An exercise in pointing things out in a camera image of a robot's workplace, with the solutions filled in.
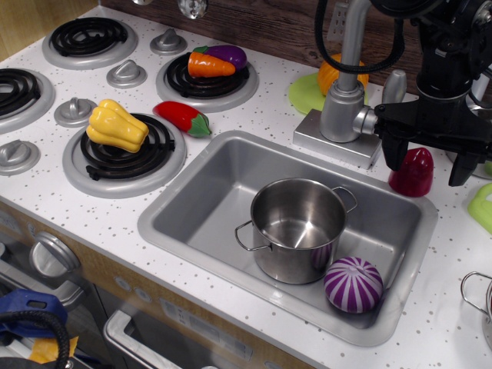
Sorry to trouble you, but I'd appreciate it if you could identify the black burner front right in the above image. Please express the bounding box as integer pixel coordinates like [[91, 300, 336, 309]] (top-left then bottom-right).
[[62, 114, 187, 198]]

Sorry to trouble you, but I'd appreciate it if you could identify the grey stove knob bottom left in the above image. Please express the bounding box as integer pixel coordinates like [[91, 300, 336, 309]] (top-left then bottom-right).
[[1, 140, 41, 176]]

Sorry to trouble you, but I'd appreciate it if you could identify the grey toy sink basin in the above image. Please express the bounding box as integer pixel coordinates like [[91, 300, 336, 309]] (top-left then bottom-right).
[[138, 131, 437, 347]]

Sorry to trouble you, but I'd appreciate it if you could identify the black braided cable lower left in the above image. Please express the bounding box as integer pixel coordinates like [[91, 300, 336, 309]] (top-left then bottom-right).
[[0, 309, 74, 369]]

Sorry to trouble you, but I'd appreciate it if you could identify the silver oven door handle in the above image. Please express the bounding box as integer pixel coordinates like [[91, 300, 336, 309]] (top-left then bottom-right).
[[102, 309, 216, 369]]

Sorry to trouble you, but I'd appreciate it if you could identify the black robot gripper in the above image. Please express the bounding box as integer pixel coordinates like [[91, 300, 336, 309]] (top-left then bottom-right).
[[374, 89, 491, 187]]

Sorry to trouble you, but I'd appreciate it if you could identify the green toy item right edge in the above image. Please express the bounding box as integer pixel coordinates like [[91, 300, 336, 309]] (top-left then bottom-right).
[[467, 184, 491, 232]]

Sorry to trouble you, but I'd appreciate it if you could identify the red toy chili pepper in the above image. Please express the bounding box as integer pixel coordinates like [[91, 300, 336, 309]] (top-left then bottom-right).
[[152, 101, 211, 138]]

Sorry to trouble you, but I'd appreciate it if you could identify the steel pot at right edge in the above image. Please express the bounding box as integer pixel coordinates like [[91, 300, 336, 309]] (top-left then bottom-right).
[[460, 271, 491, 343]]

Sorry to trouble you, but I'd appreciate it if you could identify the grey toy spatula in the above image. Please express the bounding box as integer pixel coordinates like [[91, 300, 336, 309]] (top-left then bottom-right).
[[327, 1, 350, 42]]

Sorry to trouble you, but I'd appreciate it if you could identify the grey stove knob middle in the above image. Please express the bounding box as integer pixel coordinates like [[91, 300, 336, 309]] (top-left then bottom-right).
[[106, 59, 148, 89]]

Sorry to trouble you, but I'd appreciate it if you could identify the light green round plate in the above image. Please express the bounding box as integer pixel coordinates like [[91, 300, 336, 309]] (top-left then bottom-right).
[[288, 72, 369, 116]]

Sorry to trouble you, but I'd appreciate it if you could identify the silver toy faucet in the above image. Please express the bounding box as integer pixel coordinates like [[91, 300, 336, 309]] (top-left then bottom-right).
[[293, 1, 381, 169]]

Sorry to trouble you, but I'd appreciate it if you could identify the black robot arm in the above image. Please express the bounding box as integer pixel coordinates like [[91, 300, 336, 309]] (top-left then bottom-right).
[[372, 1, 491, 187]]

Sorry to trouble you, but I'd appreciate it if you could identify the grey oven dial knob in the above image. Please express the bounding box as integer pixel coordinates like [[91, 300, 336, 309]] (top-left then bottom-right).
[[29, 231, 81, 278]]

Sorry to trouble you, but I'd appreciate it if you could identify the black burner front left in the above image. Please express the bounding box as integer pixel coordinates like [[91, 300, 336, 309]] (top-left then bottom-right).
[[1, 68, 55, 134]]

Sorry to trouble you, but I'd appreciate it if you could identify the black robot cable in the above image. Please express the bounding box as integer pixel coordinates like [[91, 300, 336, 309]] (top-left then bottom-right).
[[314, 0, 406, 75]]

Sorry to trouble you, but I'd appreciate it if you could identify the purple toy eggplant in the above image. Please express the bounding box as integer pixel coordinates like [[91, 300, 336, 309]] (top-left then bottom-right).
[[193, 45, 248, 70]]

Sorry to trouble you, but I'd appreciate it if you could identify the orange toy carrot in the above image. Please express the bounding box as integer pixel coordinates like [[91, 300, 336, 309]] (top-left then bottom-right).
[[188, 51, 236, 78]]

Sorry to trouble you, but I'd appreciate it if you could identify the black burner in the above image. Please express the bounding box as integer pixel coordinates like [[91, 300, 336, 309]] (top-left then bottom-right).
[[155, 53, 259, 113], [62, 114, 187, 198], [1, 68, 55, 134], [42, 17, 138, 70]]

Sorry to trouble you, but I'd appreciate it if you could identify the black burner back left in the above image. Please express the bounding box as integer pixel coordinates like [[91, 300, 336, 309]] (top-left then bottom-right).
[[42, 17, 138, 70]]

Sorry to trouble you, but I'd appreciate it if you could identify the grey stove knob lower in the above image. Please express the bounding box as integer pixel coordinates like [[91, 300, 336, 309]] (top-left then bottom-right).
[[54, 98, 97, 128]]

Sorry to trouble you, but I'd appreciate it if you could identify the orange toy pumpkin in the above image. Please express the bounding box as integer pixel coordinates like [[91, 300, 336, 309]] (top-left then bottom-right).
[[317, 53, 369, 96]]

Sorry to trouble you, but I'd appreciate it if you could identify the silver hanging utensil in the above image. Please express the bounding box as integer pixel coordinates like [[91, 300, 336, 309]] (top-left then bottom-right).
[[177, 0, 208, 20]]

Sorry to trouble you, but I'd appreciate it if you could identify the red toy sweet potato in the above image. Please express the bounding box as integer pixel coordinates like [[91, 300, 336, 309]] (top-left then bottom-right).
[[388, 148, 434, 198]]

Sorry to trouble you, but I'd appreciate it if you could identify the yellow toy bell pepper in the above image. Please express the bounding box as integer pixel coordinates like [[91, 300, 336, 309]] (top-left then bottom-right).
[[85, 99, 149, 153]]

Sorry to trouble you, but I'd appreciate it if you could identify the yellow cloth lower left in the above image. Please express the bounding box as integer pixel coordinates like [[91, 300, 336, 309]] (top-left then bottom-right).
[[28, 338, 58, 364]]

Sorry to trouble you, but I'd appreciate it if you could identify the black burner back right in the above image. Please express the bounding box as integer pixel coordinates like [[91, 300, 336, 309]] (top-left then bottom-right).
[[155, 53, 259, 113]]

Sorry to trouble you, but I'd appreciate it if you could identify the stainless steel pot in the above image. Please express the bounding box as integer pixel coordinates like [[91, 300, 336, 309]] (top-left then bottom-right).
[[234, 178, 358, 284]]

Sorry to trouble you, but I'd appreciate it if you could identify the grey stove knob top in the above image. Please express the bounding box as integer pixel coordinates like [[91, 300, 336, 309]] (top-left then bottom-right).
[[150, 28, 188, 56]]

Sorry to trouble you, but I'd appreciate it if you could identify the purple striped toy onion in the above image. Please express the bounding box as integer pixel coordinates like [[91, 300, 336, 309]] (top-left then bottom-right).
[[324, 257, 383, 314]]

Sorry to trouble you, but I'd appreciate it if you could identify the blue clamp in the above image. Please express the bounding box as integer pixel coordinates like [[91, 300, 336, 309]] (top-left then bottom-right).
[[1, 289, 68, 338]]

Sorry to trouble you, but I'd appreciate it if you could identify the silver faucet lever handle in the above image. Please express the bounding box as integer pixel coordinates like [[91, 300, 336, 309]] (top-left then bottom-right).
[[382, 69, 407, 104]]

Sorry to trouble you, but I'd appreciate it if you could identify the grey stove knob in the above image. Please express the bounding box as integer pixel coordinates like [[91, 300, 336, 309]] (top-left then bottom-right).
[[150, 28, 188, 56], [106, 59, 148, 89], [54, 98, 97, 128], [1, 140, 41, 176]]

